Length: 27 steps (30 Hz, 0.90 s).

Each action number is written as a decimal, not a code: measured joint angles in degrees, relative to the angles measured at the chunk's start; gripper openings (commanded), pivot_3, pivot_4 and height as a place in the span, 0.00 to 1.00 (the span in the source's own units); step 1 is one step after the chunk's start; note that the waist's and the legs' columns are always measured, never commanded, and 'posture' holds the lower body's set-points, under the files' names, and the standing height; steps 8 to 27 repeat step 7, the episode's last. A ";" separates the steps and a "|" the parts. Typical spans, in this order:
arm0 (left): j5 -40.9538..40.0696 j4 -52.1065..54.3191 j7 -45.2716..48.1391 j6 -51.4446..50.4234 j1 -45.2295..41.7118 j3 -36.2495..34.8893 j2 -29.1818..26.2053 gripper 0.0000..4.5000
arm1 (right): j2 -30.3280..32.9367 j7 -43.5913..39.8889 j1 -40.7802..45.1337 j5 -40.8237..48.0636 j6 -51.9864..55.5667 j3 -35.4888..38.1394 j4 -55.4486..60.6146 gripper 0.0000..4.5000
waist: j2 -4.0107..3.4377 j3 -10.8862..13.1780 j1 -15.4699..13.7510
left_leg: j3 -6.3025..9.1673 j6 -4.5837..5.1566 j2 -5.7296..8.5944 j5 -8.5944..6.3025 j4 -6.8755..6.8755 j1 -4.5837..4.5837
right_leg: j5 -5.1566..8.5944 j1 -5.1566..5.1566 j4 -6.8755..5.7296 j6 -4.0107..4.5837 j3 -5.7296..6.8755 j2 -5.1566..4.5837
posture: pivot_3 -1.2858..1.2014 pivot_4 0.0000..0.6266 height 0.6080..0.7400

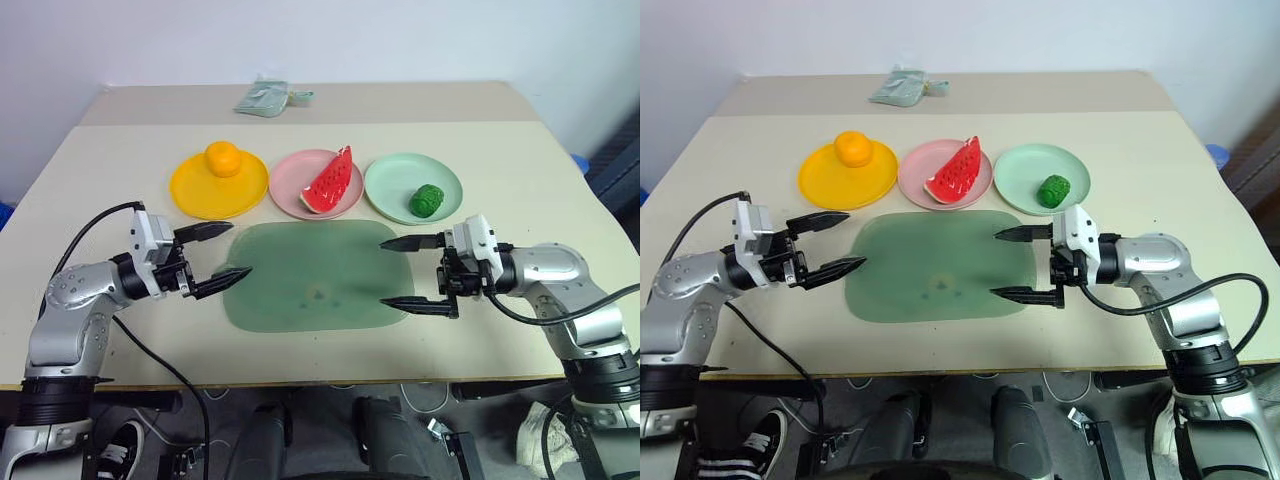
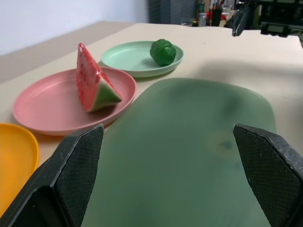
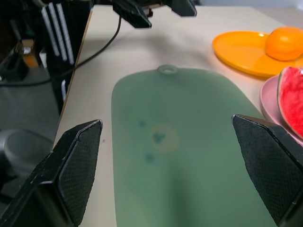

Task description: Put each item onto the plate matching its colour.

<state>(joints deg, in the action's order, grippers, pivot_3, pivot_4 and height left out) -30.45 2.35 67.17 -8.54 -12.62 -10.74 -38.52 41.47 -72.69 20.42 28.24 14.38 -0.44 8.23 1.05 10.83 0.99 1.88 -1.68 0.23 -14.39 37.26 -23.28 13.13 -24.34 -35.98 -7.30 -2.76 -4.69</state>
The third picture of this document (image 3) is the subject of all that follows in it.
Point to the black case with white stripes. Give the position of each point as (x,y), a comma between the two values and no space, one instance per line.
(59,35)

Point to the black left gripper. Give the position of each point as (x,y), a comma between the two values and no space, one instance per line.
(155,4)

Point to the brown and orange small box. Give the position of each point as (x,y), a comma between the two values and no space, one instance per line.
(28,53)

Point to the pink plate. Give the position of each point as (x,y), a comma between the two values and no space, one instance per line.
(268,99)

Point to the green cutting board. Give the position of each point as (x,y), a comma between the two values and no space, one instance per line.
(187,146)

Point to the grey rounded housing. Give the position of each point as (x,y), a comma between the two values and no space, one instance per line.
(21,151)

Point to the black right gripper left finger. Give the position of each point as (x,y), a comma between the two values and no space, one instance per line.
(71,170)

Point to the orange fruit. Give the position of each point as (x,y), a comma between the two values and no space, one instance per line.
(282,43)

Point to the red watermelon slice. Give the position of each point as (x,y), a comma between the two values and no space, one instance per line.
(292,99)

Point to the orange plate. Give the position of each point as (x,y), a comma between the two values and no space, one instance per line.
(241,52)

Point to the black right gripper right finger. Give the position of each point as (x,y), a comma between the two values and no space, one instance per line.
(267,160)

